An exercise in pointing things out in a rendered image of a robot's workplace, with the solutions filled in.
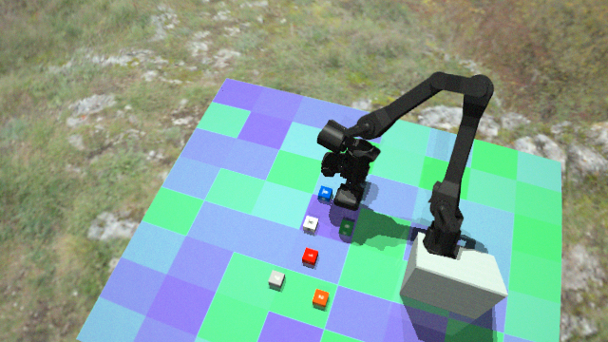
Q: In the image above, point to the red block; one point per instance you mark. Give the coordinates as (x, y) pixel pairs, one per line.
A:
(310, 256)

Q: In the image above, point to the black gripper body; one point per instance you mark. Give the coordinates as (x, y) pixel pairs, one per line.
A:
(350, 196)

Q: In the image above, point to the orange block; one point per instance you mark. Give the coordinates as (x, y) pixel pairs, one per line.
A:
(320, 297)

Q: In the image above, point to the green block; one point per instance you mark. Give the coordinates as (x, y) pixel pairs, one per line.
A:
(346, 228)

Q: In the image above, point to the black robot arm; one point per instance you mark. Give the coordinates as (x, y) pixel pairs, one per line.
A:
(444, 231)

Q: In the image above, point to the blue block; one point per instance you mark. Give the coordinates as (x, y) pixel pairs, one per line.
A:
(325, 193)

